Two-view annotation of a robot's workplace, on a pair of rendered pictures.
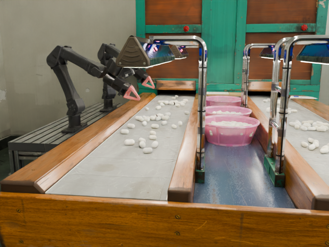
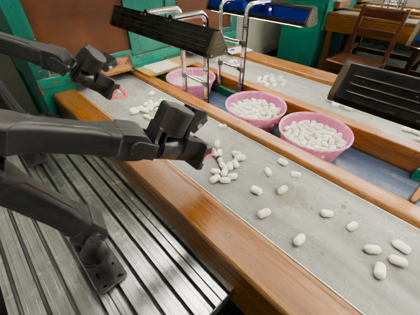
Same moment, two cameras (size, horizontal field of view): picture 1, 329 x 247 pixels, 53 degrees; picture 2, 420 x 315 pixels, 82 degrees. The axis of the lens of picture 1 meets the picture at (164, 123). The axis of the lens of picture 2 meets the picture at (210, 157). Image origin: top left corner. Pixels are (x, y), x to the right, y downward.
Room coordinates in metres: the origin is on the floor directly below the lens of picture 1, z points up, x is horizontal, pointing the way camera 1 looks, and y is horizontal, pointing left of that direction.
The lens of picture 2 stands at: (1.29, 0.55, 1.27)
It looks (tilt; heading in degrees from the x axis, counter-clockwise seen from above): 40 degrees down; 309
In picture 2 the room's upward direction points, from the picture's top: straight up
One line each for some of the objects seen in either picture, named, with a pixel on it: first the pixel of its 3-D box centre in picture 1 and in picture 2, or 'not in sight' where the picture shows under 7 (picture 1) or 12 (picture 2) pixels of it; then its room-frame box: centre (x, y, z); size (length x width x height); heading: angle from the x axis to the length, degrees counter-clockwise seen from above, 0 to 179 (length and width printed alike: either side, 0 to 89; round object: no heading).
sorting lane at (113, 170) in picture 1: (159, 121); (230, 164); (1.62, 0.03, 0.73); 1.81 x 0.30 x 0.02; 173
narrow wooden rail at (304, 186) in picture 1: (261, 128); (305, 116); (1.55, -0.47, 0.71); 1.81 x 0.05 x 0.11; 173
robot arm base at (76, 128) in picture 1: (74, 121); (92, 248); (1.72, 0.48, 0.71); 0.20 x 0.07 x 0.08; 172
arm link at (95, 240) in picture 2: (75, 109); (87, 230); (1.72, 0.47, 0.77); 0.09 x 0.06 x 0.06; 160
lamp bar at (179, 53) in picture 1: (179, 51); (157, 26); (2.04, -0.09, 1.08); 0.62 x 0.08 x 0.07; 173
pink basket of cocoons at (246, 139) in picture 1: (228, 130); (311, 139); (1.46, -0.30, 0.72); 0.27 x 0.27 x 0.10
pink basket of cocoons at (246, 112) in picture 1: (225, 118); (254, 113); (1.74, -0.33, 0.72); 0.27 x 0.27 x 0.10
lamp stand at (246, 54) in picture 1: (258, 81); (241, 50); (1.97, -0.57, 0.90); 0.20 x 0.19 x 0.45; 173
